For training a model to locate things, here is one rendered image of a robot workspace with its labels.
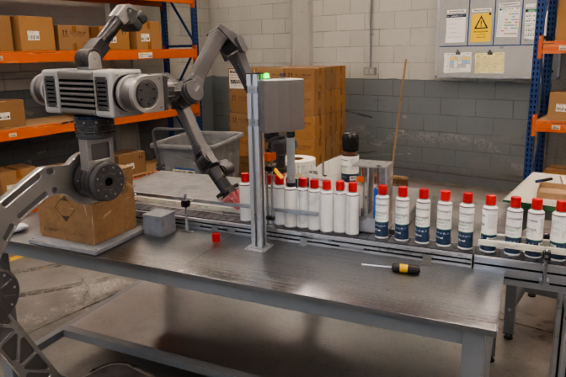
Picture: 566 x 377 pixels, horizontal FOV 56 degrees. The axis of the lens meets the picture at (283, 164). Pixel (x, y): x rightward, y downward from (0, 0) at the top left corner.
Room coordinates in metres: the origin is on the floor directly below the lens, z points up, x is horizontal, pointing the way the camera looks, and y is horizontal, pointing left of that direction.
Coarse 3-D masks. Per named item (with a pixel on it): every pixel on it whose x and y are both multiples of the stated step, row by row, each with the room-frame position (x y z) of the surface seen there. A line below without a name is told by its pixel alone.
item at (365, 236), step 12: (144, 204) 2.41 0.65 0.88; (192, 216) 2.22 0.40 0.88; (204, 216) 2.21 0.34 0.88; (216, 216) 2.21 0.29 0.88; (228, 216) 2.21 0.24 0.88; (276, 228) 2.05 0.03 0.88; (288, 228) 2.04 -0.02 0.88; (372, 240) 1.89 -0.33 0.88; (384, 240) 1.88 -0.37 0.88; (408, 240) 1.88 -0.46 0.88; (468, 252) 1.74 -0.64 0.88
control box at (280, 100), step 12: (264, 84) 1.91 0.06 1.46; (276, 84) 1.93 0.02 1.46; (288, 84) 1.96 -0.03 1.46; (300, 84) 1.98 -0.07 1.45; (264, 96) 1.91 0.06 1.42; (276, 96) 1.93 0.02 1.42; (288, 96) 1.96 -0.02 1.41; (300, 96) 1.98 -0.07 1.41; (264, 108) 1.91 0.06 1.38; (276, 108) 1.93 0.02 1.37; (288, 108) 1.96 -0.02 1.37; (300, 108) 1.98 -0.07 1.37; (264, 120) 1.91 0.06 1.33; (276, 120) 1.93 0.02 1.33; (288, 120) 1.96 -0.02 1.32; (300, 120) 1.98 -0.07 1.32; (264, 132) 1.91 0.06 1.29
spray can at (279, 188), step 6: (276, 180) 2.08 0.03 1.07; (282, 180) 2.08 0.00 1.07; (276, 186) 2.08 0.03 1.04; (282, 186) 2.08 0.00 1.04; (276, 192) 2.07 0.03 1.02; (282, 192) 2.07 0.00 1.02; (276, 198) 2.07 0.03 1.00; (282, 198) 2.07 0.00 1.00; (276, 204) 2.07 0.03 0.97; (282, 204) 2.07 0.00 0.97; (276, 216) 2.07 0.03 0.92; (282, 216) 2.07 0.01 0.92; (276, 222) 2.07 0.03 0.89; (282, 222) 2.07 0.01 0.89
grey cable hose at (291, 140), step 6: (288, 132) 1.94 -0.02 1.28; (294, 132) 1.95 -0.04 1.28; (288, 138) 1.94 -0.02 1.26; (294, 138) 1.96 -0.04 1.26; (288, 144) 1.95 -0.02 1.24; (294, 144) 1.95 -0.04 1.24; (288, 150) 1.95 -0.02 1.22; (294, 150) 1.95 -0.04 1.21; (288, 156) 1.94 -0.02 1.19; (294, 156) 1.95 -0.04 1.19; (288, 162) 1.95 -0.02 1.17; (294, 162) 1.95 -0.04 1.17; (288, 168) 1.94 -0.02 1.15; (294, 168) 1.95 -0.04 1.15; (288, 174) 1.95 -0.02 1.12; (294, 174) 1.95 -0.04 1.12; (288, 180) 1.95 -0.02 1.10; (294, 180) 1.95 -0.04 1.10; (288, 186) 1.95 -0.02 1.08; (294, 186) 1.95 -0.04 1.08
